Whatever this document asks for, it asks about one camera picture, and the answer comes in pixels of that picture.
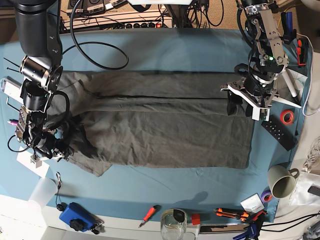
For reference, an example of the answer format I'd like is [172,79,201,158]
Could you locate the red screwdriver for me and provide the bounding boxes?
[139,204,160,228]

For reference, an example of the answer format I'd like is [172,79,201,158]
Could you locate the glass jar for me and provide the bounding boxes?
[160,208,187,240]

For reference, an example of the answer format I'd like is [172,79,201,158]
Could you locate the pink tube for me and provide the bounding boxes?
[7,119,18,126]

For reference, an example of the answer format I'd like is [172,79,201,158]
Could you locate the small red cube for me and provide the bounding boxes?
[191,213,201,226]

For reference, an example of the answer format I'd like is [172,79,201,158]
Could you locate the black remote control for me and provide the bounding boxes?
[261,115,296,151]

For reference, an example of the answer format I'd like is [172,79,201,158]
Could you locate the metal allen key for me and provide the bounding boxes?
[6,96,20,113]

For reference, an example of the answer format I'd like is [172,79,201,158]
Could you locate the black lanyard with clip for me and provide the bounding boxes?
[54,171,65,212]

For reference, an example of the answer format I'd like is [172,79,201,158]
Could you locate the orange black clamp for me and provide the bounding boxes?
[296,38,309,67]

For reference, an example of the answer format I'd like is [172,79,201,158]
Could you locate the white small box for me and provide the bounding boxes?
[240,193,265,214]

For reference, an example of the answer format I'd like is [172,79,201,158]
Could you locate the purple tape roll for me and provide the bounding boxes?
[260,189,273,204]

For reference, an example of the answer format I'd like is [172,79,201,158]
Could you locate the white paper card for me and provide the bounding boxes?
[16,150,50,178]

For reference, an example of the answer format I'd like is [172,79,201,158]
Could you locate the white plastic case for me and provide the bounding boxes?
[0,77,23,104]

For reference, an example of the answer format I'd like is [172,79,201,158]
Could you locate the black zip ties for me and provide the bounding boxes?
[3,57,21,73]

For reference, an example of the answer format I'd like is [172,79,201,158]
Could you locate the white marker pen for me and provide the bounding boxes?
[282,69,300,105]

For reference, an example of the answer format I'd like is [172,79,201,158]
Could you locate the orange black utility knife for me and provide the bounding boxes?
[213,208,250,222]

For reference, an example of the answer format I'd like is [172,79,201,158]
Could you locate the translucent plastic cup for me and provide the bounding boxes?
[28,177,58,212]

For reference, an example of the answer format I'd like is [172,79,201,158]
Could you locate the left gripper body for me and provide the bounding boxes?
[220,76,277,121]

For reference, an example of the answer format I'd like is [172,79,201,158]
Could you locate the dark grey T-shirt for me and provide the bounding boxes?
[58,71,254,177]

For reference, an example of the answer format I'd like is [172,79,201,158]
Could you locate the blue clamp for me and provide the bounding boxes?
[232,210,267,240]

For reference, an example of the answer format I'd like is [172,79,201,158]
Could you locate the red tape roll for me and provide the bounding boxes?
[280,109,295,125]

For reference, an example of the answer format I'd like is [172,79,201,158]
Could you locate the blue box with knob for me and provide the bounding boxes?
[59,202,96,232]

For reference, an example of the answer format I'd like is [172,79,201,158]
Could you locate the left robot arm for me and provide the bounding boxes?
[221,0,289,121]

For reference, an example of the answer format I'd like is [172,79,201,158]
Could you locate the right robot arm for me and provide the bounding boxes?
[12,0,70,167]

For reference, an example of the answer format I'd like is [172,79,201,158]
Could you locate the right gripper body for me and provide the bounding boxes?
[30,134,70,168]

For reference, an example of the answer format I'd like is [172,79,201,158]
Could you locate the black power strip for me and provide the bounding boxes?
[124,22,163,29]

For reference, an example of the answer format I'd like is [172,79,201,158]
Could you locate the grey-green mug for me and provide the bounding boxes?
[267,165,300,199]

